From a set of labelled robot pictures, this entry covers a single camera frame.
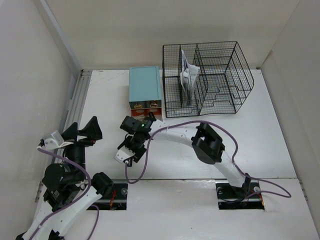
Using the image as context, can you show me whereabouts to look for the black wire mesh organizer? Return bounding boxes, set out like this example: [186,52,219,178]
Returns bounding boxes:
[162,41,254,118]

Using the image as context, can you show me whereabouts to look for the white paper sheets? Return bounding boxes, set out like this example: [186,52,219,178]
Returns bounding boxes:
[180,50,200,106]

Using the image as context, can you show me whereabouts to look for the teal drawer box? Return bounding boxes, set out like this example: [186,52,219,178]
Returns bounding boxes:
[129,66,162,110]

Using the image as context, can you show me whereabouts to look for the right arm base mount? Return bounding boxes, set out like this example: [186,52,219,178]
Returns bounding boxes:
[215,181,265,210]

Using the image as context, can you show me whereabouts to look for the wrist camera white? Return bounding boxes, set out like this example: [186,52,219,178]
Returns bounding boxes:
[37,130,74,151]
[114,146,135,167]

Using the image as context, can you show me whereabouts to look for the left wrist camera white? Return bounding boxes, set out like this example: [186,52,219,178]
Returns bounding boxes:
[37,130,74,151]

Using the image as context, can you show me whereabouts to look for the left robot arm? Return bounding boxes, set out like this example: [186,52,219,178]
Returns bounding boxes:
[16,116,114,240]

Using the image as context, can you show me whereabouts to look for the purple cap black highlighter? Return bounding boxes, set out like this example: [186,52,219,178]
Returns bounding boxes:
[148,112,156,122]

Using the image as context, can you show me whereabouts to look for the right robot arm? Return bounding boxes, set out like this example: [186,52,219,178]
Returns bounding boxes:
[114,113,250,197]

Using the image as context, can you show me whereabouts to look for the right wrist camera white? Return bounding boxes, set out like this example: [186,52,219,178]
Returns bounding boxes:
[114,146,135,167]

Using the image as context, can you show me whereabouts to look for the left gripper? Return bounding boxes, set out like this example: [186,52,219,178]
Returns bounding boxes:
[60,115,102,180]

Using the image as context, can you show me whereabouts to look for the aluminium rail frame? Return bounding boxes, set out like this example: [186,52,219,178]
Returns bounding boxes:
[40,70,92,208]

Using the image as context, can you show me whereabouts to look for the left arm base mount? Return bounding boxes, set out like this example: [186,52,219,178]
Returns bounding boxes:
[93,180,128,211]

